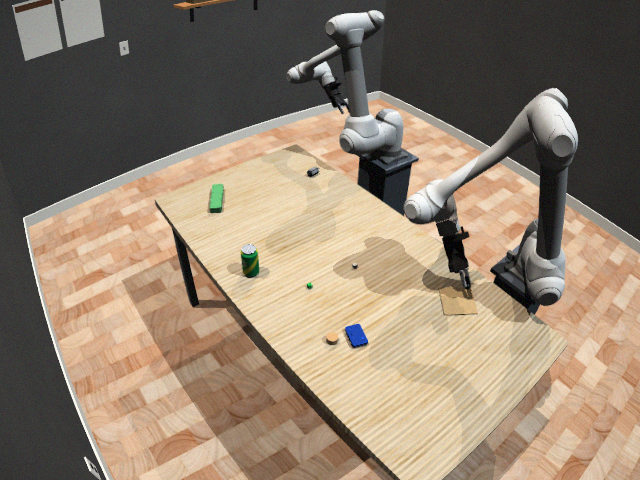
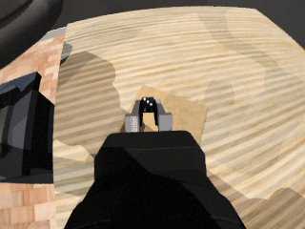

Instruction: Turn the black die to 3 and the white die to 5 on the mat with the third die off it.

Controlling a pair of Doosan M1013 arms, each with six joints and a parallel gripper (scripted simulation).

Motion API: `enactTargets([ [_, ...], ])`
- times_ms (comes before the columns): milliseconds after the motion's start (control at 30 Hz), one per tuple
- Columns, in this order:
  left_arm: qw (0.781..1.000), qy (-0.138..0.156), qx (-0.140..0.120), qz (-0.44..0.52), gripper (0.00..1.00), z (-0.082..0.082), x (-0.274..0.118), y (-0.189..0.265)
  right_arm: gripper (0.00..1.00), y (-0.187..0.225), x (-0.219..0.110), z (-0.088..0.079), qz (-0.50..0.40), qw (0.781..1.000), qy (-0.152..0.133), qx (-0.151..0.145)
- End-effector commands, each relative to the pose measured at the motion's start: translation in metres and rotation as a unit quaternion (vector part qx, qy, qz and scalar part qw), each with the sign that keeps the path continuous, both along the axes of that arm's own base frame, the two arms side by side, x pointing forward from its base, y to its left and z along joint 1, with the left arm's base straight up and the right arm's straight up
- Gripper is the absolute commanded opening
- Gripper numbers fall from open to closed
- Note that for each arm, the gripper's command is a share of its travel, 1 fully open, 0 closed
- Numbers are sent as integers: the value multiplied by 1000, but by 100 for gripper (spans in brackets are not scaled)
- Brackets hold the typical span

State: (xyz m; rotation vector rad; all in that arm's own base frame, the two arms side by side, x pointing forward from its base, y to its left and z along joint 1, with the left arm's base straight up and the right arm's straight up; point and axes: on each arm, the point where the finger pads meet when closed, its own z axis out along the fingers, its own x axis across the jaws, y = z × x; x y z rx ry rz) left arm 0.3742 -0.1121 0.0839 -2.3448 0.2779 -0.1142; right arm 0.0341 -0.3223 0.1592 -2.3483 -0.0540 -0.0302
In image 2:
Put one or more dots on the black die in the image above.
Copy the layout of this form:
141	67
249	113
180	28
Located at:
147	104

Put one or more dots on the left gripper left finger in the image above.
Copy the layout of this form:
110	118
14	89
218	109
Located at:
134	120

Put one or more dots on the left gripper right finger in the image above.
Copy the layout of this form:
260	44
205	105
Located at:
163	120

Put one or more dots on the tan square mat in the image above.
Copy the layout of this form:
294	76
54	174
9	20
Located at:
187	115

